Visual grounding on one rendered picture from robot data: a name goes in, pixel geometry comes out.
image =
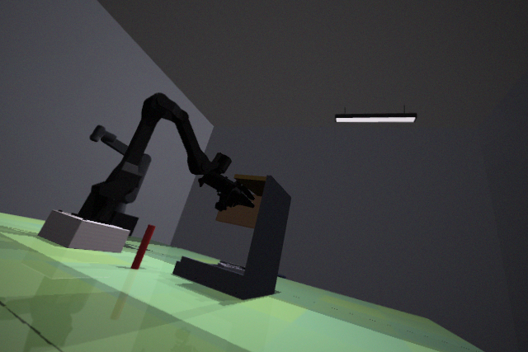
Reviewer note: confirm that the dark red peg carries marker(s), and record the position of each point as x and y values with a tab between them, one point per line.
143	246

